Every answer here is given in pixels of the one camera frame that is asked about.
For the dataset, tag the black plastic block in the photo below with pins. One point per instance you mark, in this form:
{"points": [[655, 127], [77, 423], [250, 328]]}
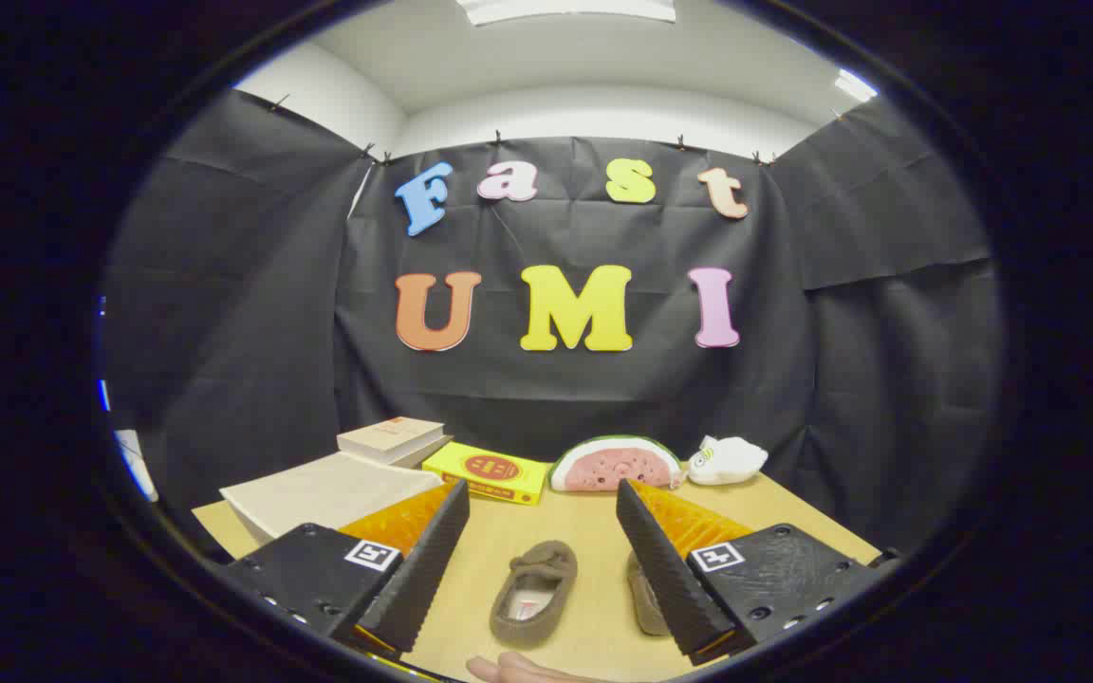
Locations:
{"points": [[888, 558]]}

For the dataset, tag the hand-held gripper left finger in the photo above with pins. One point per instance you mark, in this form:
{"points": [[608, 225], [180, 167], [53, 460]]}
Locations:
{"points": [[423, 569]]}

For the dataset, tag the brown fuzzy shoe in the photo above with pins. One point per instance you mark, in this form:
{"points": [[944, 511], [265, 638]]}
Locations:
{"points": [[546, 564], [646, 598]]}

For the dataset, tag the yellow book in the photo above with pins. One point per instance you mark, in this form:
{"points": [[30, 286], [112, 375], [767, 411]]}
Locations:
{"points": [[490, 470]]}

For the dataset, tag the white plush toy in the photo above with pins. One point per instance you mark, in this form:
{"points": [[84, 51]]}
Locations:
{"points": [[731, 460]]}

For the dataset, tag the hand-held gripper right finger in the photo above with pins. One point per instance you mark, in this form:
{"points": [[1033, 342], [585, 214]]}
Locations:
{"points": [[665, 569]]}

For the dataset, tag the ceiling light panel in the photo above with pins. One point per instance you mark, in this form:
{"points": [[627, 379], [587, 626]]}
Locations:
{"points": [[855, 85], [565, 9]]}

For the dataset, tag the beige fabric storage box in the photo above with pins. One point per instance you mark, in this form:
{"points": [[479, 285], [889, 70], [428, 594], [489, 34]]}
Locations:
{"points": [[319, 493]]}

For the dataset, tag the beige book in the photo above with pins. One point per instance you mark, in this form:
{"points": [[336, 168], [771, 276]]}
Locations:
{"points": [[390, 436]]}

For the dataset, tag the watermelon slice plush toy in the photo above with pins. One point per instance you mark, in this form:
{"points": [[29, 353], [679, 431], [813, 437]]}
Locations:
{"points": [[613, 465]]}

